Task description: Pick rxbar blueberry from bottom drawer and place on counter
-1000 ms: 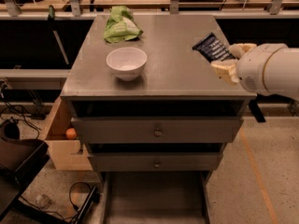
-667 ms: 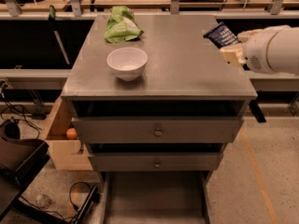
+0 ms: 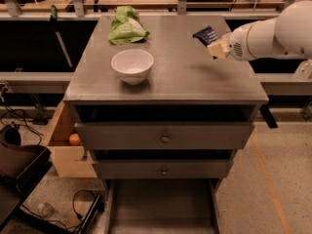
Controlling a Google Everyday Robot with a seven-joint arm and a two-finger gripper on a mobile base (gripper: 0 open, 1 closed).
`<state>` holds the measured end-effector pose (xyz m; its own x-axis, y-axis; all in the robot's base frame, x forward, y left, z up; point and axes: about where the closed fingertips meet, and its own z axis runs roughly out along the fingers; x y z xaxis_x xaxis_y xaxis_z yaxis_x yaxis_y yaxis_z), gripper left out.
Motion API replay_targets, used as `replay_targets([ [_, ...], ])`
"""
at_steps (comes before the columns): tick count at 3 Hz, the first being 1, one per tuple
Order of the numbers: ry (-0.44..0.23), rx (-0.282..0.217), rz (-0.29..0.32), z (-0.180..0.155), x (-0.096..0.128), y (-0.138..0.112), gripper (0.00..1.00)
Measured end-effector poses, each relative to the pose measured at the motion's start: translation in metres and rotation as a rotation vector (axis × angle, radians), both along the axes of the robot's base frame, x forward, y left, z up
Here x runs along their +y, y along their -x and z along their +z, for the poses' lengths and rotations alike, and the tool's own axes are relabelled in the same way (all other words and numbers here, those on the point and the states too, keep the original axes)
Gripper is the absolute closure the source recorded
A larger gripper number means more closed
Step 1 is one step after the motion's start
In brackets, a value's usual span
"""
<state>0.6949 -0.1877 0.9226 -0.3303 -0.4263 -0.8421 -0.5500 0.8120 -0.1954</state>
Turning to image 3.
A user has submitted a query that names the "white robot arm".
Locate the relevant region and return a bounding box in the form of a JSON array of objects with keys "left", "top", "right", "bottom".
[{"left": 208, "top": 0, "right": 312, "bottom": 60}]

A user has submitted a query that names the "middle grey drawer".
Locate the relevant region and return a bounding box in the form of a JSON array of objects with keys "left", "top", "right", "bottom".
[{"left": 93, "top": 159, "right": 233, "bottom": 179}]

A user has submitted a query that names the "orange ball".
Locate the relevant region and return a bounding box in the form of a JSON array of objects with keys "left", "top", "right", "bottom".
[{"left": 68, "top": 134, "right": 81, "bottom": 146}]

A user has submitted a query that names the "black cable on floor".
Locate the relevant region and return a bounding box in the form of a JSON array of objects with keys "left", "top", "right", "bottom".
[{"left": 19, "top": 189, "right": 98, "bottom": 234}]

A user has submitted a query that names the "green handled tool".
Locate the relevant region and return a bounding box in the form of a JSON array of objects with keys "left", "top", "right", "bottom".
[{"left": 50, "top": 5, "right": 73, "bottom": 68}]

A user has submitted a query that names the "bottom grey drawer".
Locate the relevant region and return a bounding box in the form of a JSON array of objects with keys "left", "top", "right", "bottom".
[{"left": 104, "top": 179, "right": 221, "bottom": 234}]

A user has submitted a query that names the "black bin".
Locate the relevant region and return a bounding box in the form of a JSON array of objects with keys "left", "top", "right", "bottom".
[{"left": 0, "top": 126, "right": 51, "bottom": 194}]

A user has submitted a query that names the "grey drawer cabinet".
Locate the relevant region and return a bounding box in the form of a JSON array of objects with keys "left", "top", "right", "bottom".
[{"left": 62, "top": 14, "right": 269, "bottom": 234}]

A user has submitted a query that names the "top grey drawer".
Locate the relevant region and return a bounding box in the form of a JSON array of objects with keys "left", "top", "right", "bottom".
[{"left": 75, "top": 123, "right": 254, "bottom": 150}]

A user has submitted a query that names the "light wooden box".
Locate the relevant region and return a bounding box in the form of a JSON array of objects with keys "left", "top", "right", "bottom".
[{"left": 42, "top": 101, "right": 96, "bottom": 177}]

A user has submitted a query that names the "blue rxbar wrapper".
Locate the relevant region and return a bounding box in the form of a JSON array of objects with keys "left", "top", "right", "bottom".
[{"left": 192, "top": 26, "right": 220, "bottom": 47}]

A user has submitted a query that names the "grey drawer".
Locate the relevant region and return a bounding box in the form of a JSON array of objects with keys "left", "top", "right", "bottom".
[
  {"left": 104, "top": 179, "right": 221, "bottom": 234},
  {"left": 93, "top": 159, "right": 233, "bottom": 179},
  {"left": 75, "top": 123, "right": 254, "bottom": 150}
]

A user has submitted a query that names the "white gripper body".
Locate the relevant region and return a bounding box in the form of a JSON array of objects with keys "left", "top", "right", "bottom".
[{"left": 228, "top": 23, "right": 253, "bottom": 60}]

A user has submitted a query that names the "black power strip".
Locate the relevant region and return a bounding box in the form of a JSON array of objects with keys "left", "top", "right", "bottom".
[{"left": 76, "top": 194, "right": 104, "bottom": 234}]

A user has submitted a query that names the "green snack bag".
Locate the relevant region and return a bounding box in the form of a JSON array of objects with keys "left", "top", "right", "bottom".
[{"left": 108, "top": 6, "right": 150, "bottom": 45}]

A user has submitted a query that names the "white bowl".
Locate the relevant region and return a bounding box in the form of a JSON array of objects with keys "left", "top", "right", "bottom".
[{"left": 111, "top": 49, "right": 154, "bottom": 85}]

